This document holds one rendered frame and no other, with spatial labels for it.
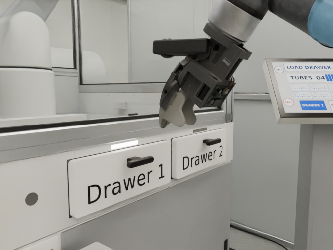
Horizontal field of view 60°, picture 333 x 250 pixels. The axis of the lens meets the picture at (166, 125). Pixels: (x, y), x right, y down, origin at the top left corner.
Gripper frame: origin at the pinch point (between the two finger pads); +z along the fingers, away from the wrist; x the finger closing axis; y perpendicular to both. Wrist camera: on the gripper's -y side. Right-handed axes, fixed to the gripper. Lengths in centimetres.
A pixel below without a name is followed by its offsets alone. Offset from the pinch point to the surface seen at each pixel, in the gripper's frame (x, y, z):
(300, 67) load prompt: 87, -6, -15
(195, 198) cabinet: 29.3, 7.0, 28.4
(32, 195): -21.3, -1.9, 15.8
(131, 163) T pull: -3.3, 0.8, 10.4
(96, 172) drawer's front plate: -9.3, -1.5, 13.5
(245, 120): 159, -32, 42
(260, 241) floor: 149, 32, 100
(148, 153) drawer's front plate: 5.9, -2.2, 12.4
